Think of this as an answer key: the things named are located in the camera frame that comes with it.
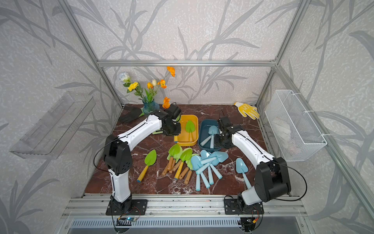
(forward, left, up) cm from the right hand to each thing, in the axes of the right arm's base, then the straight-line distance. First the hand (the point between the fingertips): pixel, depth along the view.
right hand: (217, 143), depth 87 cm
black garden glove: (+33, +66, -8) cm, 74 cm away
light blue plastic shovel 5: (-11, -14, -9) cm, 21 cm away
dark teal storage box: (+13, +8, -10) cm, 18 cm away
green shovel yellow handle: (-3, +20, -8) cm, 21 cm away
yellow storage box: (+10, +22, -11) cm, 26 cm away
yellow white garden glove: (+36, -30, -10) cm, 47 cm away
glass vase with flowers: (+30, +46, +12) cm, 56 cm away
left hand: (+6, +23, +2) cm, 24 cm away
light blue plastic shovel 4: (+15, +1, -8) cm, 17 cm away
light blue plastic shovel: (-9, +13, -9) cm, 18 cm away
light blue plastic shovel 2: (-4, +8, -6) cm, 11 cm away
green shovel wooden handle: (-10, +17, -8) cm, 21 cm away
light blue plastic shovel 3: (+15, +1, -8) cm, 17 cm away
